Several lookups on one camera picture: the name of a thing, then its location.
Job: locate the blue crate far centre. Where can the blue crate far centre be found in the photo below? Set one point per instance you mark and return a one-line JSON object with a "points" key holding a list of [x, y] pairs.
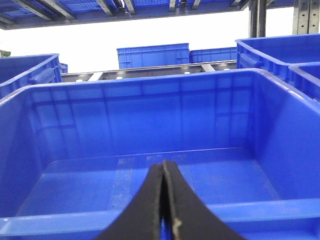
{"points": [[151, 56]]}

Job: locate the metal roller rack frame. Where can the metal roller rack frame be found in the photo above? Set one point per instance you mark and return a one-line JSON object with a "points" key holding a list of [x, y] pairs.
{"points": [[152, 71]]}

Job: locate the blue plastic target bin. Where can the blue plastic target bin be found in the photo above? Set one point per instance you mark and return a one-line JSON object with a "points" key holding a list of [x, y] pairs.
{"points": [[73, 155]]}

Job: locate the upper shelf with blue crates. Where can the upper shelf with blue crates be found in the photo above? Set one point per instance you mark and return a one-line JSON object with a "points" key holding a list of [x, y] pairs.
{"points": [[23, 14]]}

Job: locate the blue bin far right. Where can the blue bin far right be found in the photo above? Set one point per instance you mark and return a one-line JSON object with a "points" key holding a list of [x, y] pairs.
{"points": [[276, 54]]}

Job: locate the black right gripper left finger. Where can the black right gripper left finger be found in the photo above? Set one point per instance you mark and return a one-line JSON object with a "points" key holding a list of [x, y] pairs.
{"points": [[141, 219]]}

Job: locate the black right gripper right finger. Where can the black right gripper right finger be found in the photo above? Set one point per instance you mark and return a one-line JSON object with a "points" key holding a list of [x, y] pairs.
{"points": [[187, 216]]}

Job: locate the blue bin near right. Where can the blue bin near right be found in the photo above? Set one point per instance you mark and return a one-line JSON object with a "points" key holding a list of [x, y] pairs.
{"points": [[306, 78]]}

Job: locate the blue crate far right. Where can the blue crate far right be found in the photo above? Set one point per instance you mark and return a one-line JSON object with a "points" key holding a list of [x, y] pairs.
{"points": [[213, 55]]}

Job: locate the blue bin rear left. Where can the blue bin rear left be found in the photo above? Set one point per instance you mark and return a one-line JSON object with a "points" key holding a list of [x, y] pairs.
{"points": [[21, 71]]}

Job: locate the blue crate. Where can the blue crate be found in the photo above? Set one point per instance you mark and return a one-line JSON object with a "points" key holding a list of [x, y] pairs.
{"points": [[151, 56], [213, 55]]}

